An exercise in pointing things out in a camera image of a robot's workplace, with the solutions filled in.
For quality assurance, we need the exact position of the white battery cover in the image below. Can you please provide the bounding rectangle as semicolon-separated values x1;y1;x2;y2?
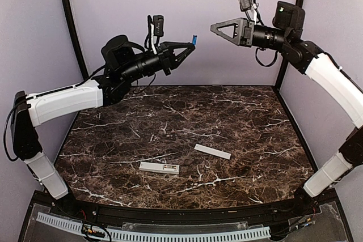
194;144;231;160

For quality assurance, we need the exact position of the white slotted cable duct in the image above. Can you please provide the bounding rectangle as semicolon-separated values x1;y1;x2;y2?
36;212;271;241

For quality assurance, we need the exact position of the blue battery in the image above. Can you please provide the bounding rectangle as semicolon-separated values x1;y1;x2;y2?
192;35;197;45

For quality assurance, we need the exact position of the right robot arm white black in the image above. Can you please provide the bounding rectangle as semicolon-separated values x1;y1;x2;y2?
210;1;362;216

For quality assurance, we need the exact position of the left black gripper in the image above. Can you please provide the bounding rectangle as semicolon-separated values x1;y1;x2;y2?
120;41;196;83

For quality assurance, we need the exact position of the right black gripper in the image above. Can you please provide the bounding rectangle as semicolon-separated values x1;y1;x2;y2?
210;16;290;50

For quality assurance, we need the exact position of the black front rail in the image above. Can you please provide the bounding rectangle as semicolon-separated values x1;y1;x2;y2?
66;200;295;225

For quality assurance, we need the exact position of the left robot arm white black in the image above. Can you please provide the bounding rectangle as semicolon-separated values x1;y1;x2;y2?
6;35;195;217

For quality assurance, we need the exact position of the left black frame post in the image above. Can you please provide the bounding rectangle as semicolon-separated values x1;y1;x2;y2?
61;0;89;79

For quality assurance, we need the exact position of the white remote control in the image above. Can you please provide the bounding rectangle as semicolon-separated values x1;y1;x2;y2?
139;162;180;175

